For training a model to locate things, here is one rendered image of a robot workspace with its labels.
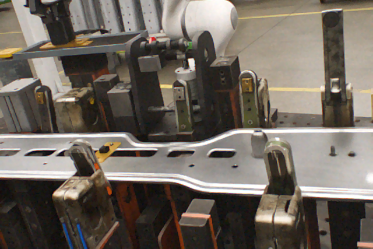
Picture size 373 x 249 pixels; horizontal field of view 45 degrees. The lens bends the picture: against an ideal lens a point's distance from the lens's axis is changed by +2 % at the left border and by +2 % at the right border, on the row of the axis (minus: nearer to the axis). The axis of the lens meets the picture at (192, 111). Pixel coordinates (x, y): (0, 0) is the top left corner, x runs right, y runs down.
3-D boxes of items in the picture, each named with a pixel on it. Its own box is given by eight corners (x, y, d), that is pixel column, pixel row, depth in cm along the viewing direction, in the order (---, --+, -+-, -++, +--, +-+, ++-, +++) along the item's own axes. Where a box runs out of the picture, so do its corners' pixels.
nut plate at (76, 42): (39, 49, 80) (37, 43, 80) (50, 43, 83) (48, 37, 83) (80, 45, 78) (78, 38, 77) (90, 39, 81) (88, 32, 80)
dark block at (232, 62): (236, 221, 114) (208, 65, 98) (242, 204, 120) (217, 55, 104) (255, 222, 112) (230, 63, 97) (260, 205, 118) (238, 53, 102)
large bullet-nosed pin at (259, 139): (252, 165, 82) (247, 133, 80) (255, 156, 85) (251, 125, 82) (268, 165, 81) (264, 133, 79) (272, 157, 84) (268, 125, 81)
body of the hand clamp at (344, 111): (332, 242, 101) (319, 98, 88) (334, 223, 107) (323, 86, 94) (361, 245, 99) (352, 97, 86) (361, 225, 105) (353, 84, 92)
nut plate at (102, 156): (102, 162, 91) (101, 157, 90) (87, 162, 92) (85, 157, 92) (122, 143, 98) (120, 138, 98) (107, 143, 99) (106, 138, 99)
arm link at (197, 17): (197, 67, 151) (183, -3, 140) (249, 66, 143) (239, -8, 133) (183, 83, 141) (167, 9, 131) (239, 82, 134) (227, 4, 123)
